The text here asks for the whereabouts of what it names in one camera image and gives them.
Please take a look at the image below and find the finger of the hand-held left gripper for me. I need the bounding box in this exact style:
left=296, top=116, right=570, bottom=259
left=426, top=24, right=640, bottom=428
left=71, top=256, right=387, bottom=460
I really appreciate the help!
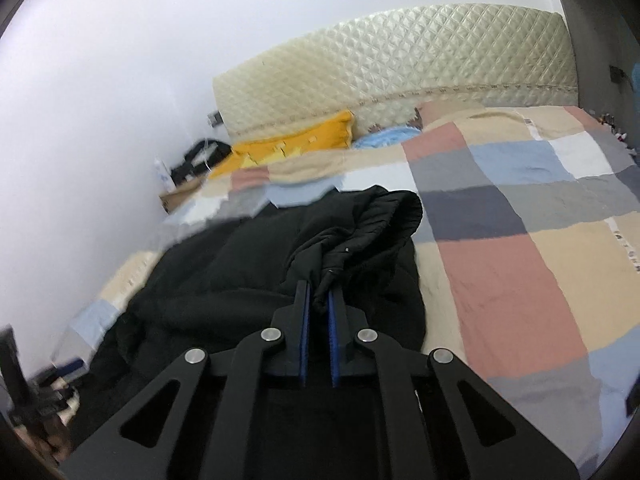
left=50, top=357, right=89, bottom=379

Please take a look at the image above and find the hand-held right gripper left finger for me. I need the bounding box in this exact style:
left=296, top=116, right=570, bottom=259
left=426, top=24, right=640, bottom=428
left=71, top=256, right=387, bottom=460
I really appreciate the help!
left=60, top=280, right=312, bottom=480

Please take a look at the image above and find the cream quilted headboard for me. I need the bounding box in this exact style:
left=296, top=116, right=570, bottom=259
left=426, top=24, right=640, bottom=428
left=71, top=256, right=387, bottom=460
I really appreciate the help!
left=212, top=2, right=579, bottom=142

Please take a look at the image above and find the grey wall cabinet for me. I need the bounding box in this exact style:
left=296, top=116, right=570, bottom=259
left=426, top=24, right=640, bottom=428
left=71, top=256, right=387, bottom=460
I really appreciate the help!
left=547, top=0, right=640, bottom=113

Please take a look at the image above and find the yellow pillow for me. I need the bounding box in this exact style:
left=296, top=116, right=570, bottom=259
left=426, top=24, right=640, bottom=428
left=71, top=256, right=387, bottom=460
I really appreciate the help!
left=207, top=109, right=355, bottom=181

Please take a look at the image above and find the white spray bottle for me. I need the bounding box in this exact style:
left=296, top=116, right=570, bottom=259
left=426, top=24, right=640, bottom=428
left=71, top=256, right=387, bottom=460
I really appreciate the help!
left=154, top=157, right=174, bottom=194

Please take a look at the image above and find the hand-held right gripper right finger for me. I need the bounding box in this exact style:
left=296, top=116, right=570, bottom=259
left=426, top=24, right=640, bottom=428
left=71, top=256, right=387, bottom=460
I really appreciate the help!
left=327, top=285, right=582, bottom=480

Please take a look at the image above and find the plaid patchwork blanket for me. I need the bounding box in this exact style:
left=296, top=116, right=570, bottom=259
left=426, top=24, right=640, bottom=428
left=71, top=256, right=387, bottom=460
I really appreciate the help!
left=62, top=104, right=640, bottom=472

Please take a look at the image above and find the wooden nightstand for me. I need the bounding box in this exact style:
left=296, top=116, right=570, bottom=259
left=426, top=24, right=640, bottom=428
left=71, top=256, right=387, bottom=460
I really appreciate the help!
left=158, top=179, right=212, bottom=215

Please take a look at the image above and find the black puffer jacket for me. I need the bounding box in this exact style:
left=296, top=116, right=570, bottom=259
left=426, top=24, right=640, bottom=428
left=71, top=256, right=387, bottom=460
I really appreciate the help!
left=70, top=185, right=427, bottom=480

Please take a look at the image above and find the row of small bottles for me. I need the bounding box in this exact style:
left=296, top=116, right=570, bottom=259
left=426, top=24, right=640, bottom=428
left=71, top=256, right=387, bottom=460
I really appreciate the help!
left=594, top=112, right=637, bottom=154

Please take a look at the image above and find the light blue cloth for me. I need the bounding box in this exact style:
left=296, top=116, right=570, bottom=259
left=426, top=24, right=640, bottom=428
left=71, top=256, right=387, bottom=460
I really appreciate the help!
left=352, top=125, right=424, bottom=150

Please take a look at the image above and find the person's left hand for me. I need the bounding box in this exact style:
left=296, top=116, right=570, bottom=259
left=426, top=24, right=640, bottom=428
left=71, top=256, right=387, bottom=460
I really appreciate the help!
left=17, top=412, right=76, bottom=462

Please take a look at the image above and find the black bag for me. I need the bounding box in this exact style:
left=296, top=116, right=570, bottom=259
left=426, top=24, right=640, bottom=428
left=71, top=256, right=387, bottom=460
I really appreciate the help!
left=170, top=137, right=234, bottom=184

